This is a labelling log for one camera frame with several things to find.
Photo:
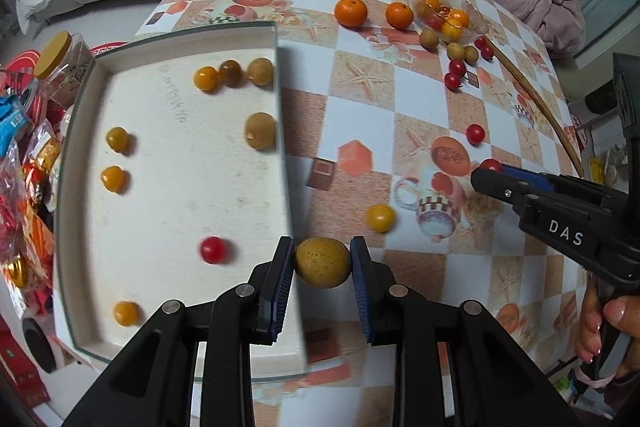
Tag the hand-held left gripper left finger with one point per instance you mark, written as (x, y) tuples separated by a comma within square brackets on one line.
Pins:
[(280, 287)]

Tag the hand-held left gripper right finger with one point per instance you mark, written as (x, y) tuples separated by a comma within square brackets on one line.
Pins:
[(360, 292)]

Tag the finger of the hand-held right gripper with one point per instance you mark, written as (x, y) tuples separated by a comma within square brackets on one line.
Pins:
[(500, 187), (530, 176)]

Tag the longan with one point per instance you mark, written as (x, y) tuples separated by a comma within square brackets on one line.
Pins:
[(455, 51), (260, 72), (429, 38), (260, 131), (322, 263), (470, 54)]

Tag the white shallow tray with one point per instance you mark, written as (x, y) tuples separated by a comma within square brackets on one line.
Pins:
[(175, 187)]

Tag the yellow cherry tomato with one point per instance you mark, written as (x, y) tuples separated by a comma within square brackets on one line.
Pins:
[(381, 217), (126, 313), (206, 78), (114, 179), (117, 140)]

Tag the brown cherry tomato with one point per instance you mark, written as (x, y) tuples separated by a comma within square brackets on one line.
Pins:
[(230, 73)]

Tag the person's right hand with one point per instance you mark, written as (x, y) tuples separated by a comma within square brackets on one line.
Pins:
[(589, 327)]

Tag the yellow packet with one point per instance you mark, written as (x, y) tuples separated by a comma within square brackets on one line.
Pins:
[(597, 167)]

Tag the long wooden stick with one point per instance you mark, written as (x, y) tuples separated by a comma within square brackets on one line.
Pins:
[(537, 99)]

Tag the dark round object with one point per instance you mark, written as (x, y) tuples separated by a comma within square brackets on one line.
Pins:
[(600, 99)]

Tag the white cabinet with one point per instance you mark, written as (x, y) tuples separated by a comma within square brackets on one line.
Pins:
[(600, 32)]

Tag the mandarin orange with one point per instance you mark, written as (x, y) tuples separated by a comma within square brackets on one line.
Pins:
[(428, 2), (399, 15), (350, 12), (460, 17), (452, 28)]

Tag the black round disc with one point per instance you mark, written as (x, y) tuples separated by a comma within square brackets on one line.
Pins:
[(37, 342)]

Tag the pile of red snack packets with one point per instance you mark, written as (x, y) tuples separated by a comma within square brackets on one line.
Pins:
[(30, 207)]

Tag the red box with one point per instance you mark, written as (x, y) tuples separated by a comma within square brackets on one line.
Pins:
[(20, 372)]

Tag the blue snack packet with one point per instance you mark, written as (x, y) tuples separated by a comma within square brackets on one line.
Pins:
[(10, 122)]

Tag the clear jar with yellow lid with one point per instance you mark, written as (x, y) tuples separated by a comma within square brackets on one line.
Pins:
[(52, 54)]

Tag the red round tin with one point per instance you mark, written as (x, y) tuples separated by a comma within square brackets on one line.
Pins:
[(25, 72)]

